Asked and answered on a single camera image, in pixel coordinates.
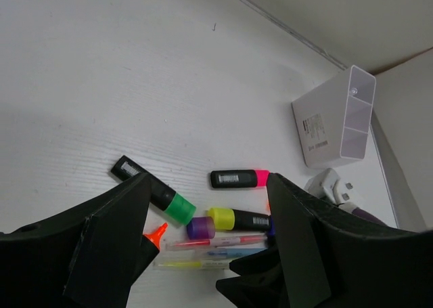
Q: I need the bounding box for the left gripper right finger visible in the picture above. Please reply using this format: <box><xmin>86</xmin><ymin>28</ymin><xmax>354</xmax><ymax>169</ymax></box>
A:
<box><xmin>216</xmin><ymin>173</ymin><xmax>432</xmax><ymax>307</ymax></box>

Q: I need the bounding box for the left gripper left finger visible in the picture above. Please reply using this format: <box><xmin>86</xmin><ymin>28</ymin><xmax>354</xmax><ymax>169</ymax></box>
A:
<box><xmin>1</xmin><ymin>173</ymin><xmax>150</xmax><ymax>307</ymax></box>

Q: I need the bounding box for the pink clear pen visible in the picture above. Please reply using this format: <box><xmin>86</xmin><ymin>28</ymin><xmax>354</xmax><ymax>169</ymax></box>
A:
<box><xmin>166</xmin><ymin>234</ymin><xmax>267</xmax><ymax>251</ymax></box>

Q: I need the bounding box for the green cap black highlighter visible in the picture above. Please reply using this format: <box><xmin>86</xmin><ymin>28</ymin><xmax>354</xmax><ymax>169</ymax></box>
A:
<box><xmin>110</xmin><ymin>156</ymin><xmax>196</xmax><ymax>225</ymax></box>

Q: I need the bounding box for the blue clear pen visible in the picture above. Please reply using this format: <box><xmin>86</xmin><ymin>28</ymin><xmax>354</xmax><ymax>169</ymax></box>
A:
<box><xmin>194</xmin><ymin>248</ymin><xmax>265</xmax><ymax>259</ymax></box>

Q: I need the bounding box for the orange tip black highlighter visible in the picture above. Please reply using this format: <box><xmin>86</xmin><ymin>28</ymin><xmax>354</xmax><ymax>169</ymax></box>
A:
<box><xmin>139</xmin><ymin>223</ymin><xmax>168</xmax><ymax>269</ymax></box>

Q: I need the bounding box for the yellow cap black highlighter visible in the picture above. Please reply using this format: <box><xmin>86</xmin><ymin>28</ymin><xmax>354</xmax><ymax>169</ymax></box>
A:
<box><xmin>207</xmin><ymin>207</ymin><xmax>271</xmax><ymax>232</ymax></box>

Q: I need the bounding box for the purple highlighter cap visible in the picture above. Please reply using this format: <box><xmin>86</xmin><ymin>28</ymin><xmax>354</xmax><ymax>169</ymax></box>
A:
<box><xmin>186</xmin><ymin>216</ymin><xmax>216</xmax><ymax>240</ymax></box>

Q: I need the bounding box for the pink cap black highlighter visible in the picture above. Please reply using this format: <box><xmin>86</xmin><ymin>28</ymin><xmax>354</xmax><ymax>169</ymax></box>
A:
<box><xmin>210</xmin><ymin>169</ymin><xmax>269</xmax><ymax>189</ymax></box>

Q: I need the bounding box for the white compartment pen holder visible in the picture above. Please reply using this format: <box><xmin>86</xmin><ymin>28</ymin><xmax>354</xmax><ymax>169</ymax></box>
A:
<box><xmin>292</xmin><ymin>65</ymin><xmax>376</xmax><ymax>169</ymax></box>

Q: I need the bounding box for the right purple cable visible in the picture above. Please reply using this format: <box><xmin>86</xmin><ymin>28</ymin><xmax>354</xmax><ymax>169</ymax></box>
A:
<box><xmin>348</xmin><ymin>204</ymin><xmax>388</xmax><ymax>226</ymax></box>

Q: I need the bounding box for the aluminium rail right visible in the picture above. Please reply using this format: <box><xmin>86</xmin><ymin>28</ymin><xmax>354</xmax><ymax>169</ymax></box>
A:
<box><xmin>371</xmin><ymin>112</ymin><xmax>428</xmax><ymax>232</ymax></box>

